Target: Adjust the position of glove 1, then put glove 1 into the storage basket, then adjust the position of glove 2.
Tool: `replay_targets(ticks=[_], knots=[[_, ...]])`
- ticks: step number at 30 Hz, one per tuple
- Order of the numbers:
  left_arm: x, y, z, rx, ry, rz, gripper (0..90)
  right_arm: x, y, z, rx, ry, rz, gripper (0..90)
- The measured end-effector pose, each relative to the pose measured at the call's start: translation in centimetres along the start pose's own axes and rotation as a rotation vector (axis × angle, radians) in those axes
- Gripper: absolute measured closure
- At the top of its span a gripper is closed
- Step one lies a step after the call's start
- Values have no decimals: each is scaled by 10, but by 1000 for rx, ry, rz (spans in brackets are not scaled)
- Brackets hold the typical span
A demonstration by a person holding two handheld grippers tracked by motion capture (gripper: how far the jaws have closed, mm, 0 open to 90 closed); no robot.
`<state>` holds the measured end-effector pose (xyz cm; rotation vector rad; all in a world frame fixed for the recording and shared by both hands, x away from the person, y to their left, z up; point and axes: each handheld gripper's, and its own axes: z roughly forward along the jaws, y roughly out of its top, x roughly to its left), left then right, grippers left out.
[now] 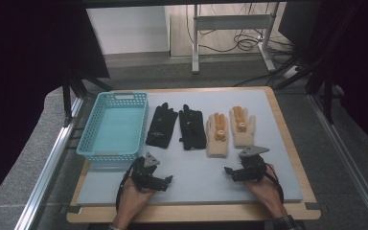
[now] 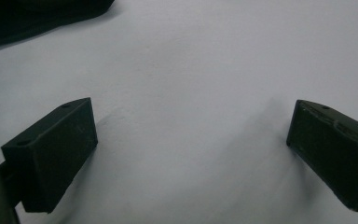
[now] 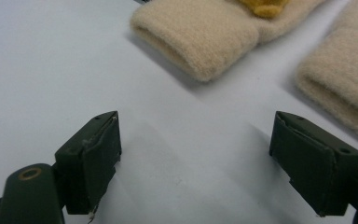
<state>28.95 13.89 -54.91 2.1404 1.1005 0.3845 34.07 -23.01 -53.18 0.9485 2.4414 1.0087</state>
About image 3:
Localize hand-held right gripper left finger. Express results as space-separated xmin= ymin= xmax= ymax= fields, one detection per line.
xmin=54 ymin=110 xmax=123 ymax=216

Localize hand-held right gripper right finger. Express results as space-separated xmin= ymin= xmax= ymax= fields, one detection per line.
xmin=268 ymin=110 xmax=358 ymax=217

